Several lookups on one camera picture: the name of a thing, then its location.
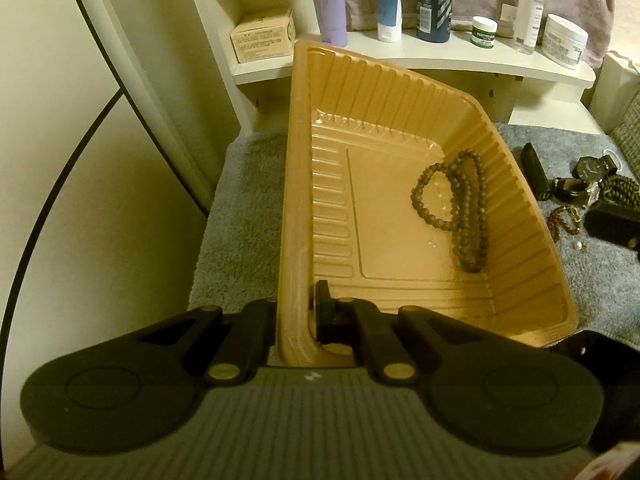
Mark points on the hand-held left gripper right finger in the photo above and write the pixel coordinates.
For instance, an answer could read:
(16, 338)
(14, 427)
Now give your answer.
(321, 305)

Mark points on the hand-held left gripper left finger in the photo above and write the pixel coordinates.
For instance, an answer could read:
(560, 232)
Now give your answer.
(252, 322)

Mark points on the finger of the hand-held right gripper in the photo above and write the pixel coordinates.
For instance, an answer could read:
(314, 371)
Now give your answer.
(612, 227)

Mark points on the silver case wrist watch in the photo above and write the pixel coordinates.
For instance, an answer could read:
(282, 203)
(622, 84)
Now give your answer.
(575, 190)

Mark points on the tan plastic tray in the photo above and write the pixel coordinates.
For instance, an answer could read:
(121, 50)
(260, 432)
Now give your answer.
(380, 220)

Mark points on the black wrist watch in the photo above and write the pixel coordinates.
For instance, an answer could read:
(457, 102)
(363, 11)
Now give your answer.
(594, 166)

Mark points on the woven checked cushion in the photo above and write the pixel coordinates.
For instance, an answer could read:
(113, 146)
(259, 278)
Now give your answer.
(629, 140)

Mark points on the black tube case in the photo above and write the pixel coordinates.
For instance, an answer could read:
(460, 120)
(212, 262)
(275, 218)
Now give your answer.
(535, 170)

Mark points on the grey towel mat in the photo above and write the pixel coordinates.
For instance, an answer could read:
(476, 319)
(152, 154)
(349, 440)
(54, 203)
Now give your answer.
(240, 200)

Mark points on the white cream jar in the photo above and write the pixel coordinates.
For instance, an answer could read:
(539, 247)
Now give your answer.
(564, 42)

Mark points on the clear spray bottle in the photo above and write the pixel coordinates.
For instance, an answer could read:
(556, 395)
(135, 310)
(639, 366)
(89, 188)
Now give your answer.
(528, 20)

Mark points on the white shelf unit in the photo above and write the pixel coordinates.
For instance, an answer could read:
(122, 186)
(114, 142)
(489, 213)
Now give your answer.
(450, 62)

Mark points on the small green jar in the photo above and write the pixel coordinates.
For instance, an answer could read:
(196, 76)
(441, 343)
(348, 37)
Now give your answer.
(484, 32)

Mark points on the small white box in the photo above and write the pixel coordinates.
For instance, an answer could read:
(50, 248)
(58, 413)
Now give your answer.
(507, 17)

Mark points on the white and red packet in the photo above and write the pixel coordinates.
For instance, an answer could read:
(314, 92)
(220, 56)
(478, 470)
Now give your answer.
(620, 465)

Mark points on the tan cardboard box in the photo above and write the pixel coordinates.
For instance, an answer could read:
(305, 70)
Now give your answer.
(262, 35)

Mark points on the dark blue patterned bottle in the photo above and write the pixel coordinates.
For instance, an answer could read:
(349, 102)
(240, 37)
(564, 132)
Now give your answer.
(434, 5)

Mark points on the white curved furniture panel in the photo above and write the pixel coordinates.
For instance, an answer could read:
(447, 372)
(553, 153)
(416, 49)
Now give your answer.
(55, 110)

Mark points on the purple bottle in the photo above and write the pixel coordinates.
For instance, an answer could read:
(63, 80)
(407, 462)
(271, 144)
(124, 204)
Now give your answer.
(330, 5)

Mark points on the white and blue tube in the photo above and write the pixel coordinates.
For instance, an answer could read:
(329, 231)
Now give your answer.
(389, 5)

